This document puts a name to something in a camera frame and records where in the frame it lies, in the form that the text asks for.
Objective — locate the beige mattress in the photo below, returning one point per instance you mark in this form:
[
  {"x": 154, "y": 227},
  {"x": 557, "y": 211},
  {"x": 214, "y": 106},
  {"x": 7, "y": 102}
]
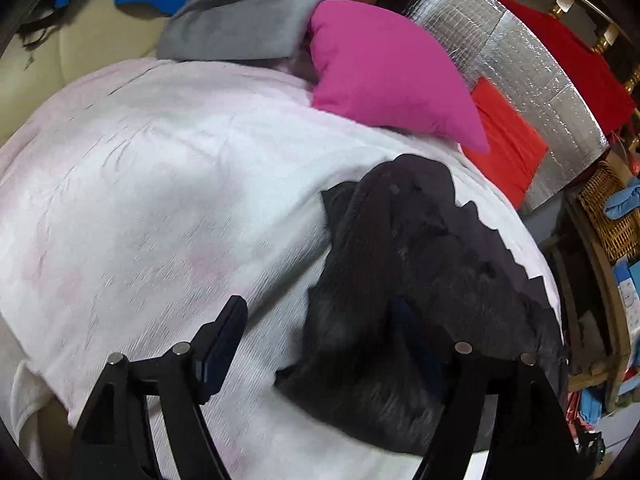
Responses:
[{"x": 93, "y": 34}]

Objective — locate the grey garment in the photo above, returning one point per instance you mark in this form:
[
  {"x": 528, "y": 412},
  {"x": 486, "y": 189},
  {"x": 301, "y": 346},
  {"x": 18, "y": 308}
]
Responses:
[{"x": 236, "y": 30}]

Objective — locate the white pink floral blanket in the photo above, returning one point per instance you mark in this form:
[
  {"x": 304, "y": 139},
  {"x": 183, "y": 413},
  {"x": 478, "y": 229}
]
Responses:
[{"x": 138, "y": 199}]

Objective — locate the red cushion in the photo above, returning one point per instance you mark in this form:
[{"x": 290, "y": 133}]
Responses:
[{"x": 516, "y": 148}]

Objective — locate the black quilted jacket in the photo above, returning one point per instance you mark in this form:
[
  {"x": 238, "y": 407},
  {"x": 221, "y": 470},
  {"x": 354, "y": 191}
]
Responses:
[{"x": 398, "y": 238}]

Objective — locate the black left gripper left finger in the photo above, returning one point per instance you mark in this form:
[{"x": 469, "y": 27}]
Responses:
[{"x": 113, "y": 438}]

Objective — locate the magenta pillow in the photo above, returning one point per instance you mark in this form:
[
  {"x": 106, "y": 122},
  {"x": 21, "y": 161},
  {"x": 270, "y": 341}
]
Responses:
[{"x": 380, "y": 69}]

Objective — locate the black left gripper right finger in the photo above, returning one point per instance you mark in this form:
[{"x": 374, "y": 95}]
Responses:
[{"x": 530, "y": 439}]

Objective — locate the red cloth on headboard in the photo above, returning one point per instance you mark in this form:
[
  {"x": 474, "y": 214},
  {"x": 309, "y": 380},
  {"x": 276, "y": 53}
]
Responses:
[{"x": 604, "y": 94}]

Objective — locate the light blue cloth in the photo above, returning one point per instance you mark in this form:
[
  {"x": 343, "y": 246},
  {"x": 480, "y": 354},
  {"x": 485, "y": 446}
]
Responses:
[{"x": 622, "y": 203}]

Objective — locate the blue white box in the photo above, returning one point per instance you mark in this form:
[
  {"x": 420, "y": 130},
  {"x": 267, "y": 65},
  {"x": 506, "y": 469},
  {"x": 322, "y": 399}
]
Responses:
[{"x": 628, "y": 294}]

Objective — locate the silver foil insulation mat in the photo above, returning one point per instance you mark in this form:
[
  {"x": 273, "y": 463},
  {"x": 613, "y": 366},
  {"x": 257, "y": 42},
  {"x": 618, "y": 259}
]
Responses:
[{"x": 483, "y": 39}]

